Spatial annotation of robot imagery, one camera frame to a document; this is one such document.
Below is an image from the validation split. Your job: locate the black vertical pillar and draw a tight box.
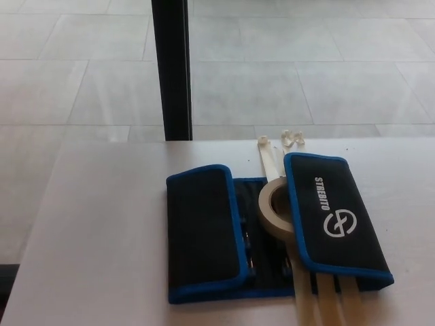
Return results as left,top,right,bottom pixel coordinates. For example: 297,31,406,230
152,0,195,142

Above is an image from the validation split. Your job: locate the black toolkit case blue trim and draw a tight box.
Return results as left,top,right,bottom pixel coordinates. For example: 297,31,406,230
165,151,396,295

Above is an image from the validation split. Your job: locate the beige masking tape roll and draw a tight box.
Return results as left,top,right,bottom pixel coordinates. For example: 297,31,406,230
258,179,294,237

